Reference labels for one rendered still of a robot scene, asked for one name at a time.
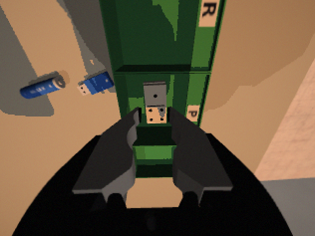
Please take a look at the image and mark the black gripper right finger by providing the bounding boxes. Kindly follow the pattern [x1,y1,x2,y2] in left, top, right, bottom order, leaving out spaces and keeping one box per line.
[167,107,293,236]

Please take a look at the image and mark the blue usb stick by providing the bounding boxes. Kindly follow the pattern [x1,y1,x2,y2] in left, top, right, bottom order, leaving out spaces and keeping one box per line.
[77,72,115,96]

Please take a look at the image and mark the green rack of three bins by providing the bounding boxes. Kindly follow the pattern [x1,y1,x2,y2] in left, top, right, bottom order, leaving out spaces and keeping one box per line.
[99,0,226,178]

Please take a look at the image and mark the blue aa battery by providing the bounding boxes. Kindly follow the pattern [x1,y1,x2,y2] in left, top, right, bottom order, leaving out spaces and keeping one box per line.
[20,77,66,99]

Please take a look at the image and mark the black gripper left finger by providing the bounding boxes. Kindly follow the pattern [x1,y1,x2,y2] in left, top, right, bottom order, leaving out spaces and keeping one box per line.
[12,107,142,236]

